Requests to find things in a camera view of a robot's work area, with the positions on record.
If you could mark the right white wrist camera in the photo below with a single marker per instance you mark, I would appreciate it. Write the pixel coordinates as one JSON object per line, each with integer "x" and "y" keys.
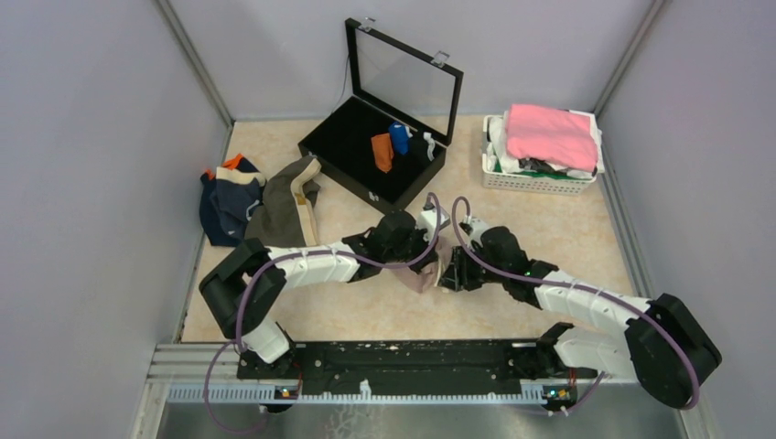
{"x": 473, "y": 228}

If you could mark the white plastic basket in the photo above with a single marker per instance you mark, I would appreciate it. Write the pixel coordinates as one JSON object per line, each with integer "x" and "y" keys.
{"x": 492, "y": 177}

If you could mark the navy blue clothes pile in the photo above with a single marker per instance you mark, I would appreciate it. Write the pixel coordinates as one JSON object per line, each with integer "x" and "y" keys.
{"x": 230, "y": 194}

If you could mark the black white rolled underwear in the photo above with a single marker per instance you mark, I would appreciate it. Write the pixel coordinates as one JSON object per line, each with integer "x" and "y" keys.
{"x": 422, "y": 145}

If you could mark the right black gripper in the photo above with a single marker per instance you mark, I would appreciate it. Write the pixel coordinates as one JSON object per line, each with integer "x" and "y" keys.
{"x": 457, "y": 275}

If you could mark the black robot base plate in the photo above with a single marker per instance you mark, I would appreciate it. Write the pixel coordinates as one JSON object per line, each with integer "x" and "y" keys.
{"x": 456, "y": 367}

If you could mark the olive beige underwear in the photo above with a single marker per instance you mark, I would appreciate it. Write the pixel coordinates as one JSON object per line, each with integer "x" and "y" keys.
{"x": 287, "y": 218}

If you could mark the pink folded cloth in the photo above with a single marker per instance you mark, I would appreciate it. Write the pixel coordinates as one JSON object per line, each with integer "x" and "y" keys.
{"x": 556, "y": 136}

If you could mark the pink underwear cream waistband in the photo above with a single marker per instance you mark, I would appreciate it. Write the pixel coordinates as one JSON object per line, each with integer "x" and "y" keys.
{"x": 430, "y": 275}

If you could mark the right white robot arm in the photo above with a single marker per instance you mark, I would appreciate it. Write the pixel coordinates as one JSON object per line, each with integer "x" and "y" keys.
{"x": 657, "y": 342}

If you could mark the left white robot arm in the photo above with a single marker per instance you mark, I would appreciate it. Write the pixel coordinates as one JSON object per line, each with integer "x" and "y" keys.
{"x": 242, "y": 288}

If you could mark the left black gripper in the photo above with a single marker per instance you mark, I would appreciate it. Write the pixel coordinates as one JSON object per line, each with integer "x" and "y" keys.
{"x": 429, "y": 258}

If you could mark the white clothes in basket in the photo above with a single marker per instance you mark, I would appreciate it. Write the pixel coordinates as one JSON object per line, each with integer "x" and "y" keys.
{"x": 509, "y": 164}

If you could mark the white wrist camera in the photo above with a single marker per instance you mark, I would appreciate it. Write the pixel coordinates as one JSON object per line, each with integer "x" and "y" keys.
{"x": 430, "y": 220}
{"x": 473, "y": 228}

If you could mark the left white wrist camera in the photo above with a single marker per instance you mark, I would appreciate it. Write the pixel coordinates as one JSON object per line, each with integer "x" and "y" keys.
{"x": 430, "y": 220}

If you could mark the orange underwear white waistband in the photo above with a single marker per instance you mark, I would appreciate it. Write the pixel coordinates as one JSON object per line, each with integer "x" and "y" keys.
{"x": 382, "y": 150}

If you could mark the blue rolled underwear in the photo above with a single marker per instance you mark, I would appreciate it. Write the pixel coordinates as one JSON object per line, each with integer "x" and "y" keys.
{"x": 399, "y": 135}

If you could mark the black box glass lid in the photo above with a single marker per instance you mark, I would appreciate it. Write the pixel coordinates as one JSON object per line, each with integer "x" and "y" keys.
{"x": 390, "y": 81}

